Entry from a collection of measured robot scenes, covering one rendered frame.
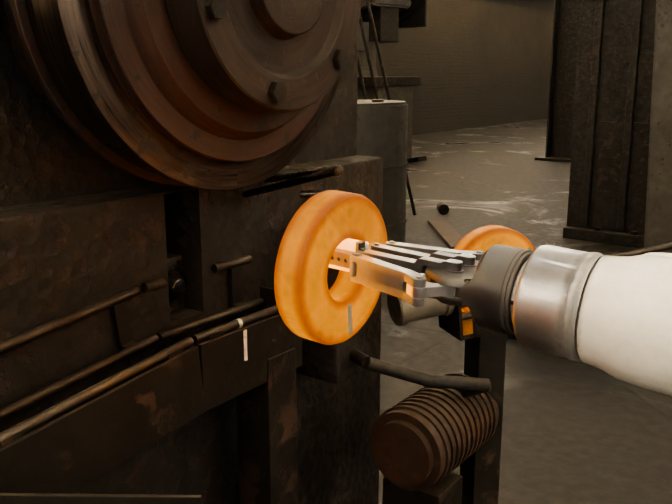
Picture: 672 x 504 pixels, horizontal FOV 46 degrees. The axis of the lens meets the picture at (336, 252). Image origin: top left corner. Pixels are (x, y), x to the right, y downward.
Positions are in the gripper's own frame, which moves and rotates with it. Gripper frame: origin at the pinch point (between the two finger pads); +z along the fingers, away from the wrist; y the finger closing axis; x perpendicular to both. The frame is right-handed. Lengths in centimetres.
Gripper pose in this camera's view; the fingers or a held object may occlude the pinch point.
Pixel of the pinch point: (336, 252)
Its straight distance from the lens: 78.4
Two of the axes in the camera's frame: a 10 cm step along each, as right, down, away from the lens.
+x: 0.4, -9.7, -2.5
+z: -8.1, -1.8, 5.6
